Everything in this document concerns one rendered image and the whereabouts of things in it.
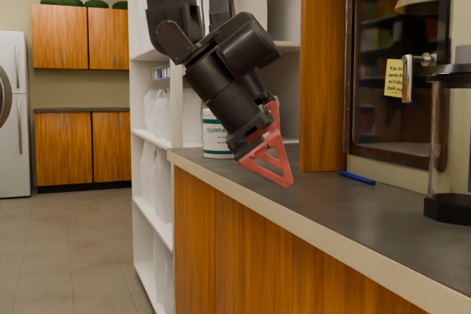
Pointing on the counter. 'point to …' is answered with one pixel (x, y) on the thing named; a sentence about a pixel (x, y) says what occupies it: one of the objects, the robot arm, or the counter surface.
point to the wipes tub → (214, 137)
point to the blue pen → (358, 177)
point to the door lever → (411, 73)
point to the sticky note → (394, 78)
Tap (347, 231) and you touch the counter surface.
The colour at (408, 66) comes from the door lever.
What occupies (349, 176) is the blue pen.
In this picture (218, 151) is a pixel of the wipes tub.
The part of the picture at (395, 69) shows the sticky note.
